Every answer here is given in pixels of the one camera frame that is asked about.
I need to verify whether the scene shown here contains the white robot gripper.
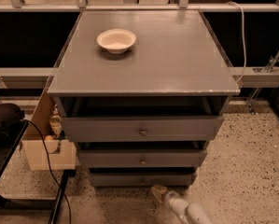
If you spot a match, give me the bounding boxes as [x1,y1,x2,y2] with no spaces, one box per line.
[151,185,213,224]

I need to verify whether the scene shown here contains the grey bottom drawer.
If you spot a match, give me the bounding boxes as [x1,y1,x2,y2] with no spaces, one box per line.
[88,167,196,187]

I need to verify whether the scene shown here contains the grey drawer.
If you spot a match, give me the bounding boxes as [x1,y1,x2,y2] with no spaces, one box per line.
[88,167,196,187]
[78,149,207,168]
[62,116,224,142]

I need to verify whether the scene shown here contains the grey top drawer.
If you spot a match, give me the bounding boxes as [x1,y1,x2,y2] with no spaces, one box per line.
[62,116,224,142]

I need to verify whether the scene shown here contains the grey middle drawer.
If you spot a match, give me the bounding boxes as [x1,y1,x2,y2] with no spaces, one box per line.
[78,149,207,168]

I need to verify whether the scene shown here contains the grey wooden drawer cabinet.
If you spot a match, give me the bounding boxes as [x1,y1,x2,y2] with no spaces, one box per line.
[47,9,241,173]

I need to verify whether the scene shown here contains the cardboard box with items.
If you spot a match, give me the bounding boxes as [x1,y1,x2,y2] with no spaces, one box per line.
[22,91,78,171]

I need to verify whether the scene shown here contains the white paper bowl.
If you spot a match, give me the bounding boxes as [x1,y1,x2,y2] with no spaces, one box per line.
[96,29,136,54]

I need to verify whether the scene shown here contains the black side table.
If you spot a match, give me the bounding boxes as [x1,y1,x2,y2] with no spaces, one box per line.
[0,119,76,224]

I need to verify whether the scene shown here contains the black bag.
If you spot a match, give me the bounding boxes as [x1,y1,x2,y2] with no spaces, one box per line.
[0,104,25,134]

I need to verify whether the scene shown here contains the metal diagonal strut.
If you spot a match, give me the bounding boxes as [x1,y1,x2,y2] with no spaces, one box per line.
[246,50,279,115]

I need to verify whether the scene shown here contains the black cable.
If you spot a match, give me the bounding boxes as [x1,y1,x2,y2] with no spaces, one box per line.
[21,119,73,224]

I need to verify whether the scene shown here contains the metal rail frame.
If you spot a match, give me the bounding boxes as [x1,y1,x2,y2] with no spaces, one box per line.
[0,0,279,89]

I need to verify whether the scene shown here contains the white hanging cable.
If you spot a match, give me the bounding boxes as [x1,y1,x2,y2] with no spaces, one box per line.
[226,1,248,84]

